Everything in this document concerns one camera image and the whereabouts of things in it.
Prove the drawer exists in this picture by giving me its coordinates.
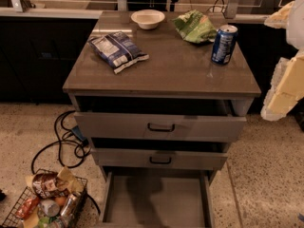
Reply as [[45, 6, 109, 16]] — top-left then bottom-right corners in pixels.
[[98, 168, 215, 228], [92, 138, 227, 170], [75, 96, 246, 143]]

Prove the blue pepsi can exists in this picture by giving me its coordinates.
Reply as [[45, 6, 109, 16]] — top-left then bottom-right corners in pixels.
[[211, 25, 238, 66]]

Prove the green chip bag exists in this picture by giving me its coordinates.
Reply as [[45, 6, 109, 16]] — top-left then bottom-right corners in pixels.
[[173, 9, 217, 44]]

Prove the blue cable plug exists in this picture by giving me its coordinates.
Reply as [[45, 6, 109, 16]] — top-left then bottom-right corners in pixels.
[[71, 125, 88, 145]]

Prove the grey drawer cabinet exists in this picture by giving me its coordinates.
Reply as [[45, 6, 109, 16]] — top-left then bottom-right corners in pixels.
[[62, 10, 262, 228]]

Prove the black floor cable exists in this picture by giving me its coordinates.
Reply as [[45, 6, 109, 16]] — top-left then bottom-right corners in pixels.
[[30, 109, 102, 216]]

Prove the black wire basket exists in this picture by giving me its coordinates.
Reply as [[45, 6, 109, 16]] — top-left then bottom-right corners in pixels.
[[2, 176, 87, 228]]

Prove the blue chip bag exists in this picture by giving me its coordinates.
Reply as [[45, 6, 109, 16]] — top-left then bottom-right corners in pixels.
[[87, 31, 149, 74]]

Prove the brown metallic can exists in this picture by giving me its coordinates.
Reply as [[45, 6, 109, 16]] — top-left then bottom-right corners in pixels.
[[60, 193, 80, 217]]

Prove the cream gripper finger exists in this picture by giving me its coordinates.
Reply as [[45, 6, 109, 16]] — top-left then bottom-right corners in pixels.
[[264, 1, 294, 29], [260, 56, 304, 121]]

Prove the silver can lying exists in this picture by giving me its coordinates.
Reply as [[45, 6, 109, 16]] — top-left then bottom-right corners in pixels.
[[40, 199, 61, 218]]

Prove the white paper bowl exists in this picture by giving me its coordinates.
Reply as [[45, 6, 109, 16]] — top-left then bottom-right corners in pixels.
[[131, 9, 165, 29]]

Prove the middle drawer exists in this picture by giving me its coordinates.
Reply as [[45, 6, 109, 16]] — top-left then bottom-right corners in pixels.
[[92, 138, 227, 170]]

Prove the brown snack bag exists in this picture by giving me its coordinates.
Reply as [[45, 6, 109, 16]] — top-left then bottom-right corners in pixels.
[[25, 166, 85, 200]]

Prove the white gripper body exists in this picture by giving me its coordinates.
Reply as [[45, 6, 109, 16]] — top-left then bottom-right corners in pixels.
[[286, 0, 304, 49]]

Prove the top drawer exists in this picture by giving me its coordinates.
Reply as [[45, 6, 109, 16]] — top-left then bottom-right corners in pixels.
[[75, 96, 246, 143]]

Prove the orange snack packet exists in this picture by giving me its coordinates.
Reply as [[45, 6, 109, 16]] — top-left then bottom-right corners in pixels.
[[15, 197, 40, 219]]

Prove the bottom drawer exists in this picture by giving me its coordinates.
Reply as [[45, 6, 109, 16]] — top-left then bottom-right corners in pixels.
[[98, 168, 215, 228]]

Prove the orange fruit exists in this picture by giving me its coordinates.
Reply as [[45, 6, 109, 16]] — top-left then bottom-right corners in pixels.
[[54, 197, 67, 207]]

